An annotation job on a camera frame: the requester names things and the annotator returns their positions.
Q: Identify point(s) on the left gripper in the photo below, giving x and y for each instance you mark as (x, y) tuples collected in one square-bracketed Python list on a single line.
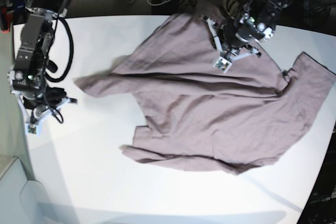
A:
[(235, 34)]

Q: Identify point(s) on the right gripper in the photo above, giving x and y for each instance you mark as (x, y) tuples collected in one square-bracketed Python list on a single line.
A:
[(34, 86)]

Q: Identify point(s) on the mauve t-shirt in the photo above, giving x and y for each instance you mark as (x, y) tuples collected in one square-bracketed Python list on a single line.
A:
[(199, 119)]

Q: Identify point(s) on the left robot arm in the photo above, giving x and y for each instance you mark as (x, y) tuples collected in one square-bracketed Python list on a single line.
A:
[(259, 8)]

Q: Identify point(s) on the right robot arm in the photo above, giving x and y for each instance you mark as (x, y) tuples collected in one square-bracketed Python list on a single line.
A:
[(38, 36)]

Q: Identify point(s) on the red and black clamp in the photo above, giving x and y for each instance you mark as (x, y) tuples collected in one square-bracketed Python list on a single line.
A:
[(6, 19)]

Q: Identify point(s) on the grey side table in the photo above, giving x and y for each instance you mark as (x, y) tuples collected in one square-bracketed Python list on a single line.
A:
[(21, 199)]

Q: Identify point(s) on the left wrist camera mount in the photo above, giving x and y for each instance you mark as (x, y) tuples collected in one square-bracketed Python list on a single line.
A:
[(223, 53)]

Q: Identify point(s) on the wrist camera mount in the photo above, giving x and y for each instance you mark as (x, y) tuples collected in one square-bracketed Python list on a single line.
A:
[(37, 114), (223, 53)]

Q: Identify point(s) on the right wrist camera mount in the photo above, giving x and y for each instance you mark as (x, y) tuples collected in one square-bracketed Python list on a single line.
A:
[(37, 114)]

